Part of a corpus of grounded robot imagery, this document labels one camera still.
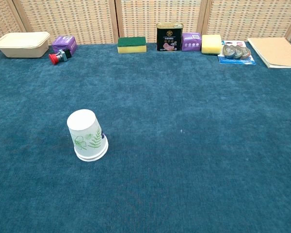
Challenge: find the blue carpet table cover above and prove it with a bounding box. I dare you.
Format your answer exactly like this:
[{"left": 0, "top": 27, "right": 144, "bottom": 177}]
[{"left": 0, "top": 40, "right": 291, "bottom": 233}]

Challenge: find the green and yellow sponge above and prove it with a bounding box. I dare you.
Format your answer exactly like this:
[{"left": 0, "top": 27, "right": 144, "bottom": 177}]
[{"left": 117, "top": 36, "right": 147, "bottom": 54}]

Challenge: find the black luncheon meat can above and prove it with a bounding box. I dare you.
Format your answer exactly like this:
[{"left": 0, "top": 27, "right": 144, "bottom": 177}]
[{"left": 156, "top": 23, "right": 184, "bottom": 52}]

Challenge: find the purple tissue packet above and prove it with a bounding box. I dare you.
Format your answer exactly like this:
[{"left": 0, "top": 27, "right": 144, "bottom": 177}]
[
  {"left": 181, "top": 32, "right": 202, "bottom": 52},
  {"left": 51, "top": 35, "right": 78, "bottom": 54}
]

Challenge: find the yellow sponge block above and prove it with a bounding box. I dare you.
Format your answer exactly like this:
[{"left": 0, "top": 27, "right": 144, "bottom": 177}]
[{"left": 201, "top": 34, "right": 223, "bottom": 55}]

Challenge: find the red emergency stop button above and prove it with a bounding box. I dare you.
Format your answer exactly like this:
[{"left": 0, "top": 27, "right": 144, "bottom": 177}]
[{"left": 48, "top": 49, "right": 72, "bottom": 66}]

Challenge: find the woven folding screen panel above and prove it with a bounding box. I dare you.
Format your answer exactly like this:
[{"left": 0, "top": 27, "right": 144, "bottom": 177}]
[
  {"left": 114, "top": 0, "right": 208, "bottom": 44},
  {"left": 201, "top": 0, "right": 291, "bottom": 41},
  {"left": 0, "top": 0, "right": 27, "bottom": 42},
  {"left": 12, "top": 0, "right": 119, "bottom": 46}
]

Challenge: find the heart-shaped metal tin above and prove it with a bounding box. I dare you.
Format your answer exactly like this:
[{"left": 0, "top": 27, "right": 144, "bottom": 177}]
[
  {"left": 233, "top": 45, "right": 244, "bottom": 60},
  {"left": 241, "top": 46, "right": 252, "bottom": 60},
  {"left": 222, "top": 44, "right": 236, "bottom": 60}
]

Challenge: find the blue blister pack card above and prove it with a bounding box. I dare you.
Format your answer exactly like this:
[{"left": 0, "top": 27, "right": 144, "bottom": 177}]
[{"left": 217, "top": 40, "right": 257, "bottom": 66}]

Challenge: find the beige lidded food container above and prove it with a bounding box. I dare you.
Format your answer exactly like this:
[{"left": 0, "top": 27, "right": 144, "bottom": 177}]
[{"left": 0, "top": 32, "right": 50, "bottom": 59}]

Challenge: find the kraft spiral notebook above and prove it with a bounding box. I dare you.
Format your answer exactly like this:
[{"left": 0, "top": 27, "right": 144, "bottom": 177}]
[{"left": 247, "top": 37, "right": 291, "bottom": 69}]

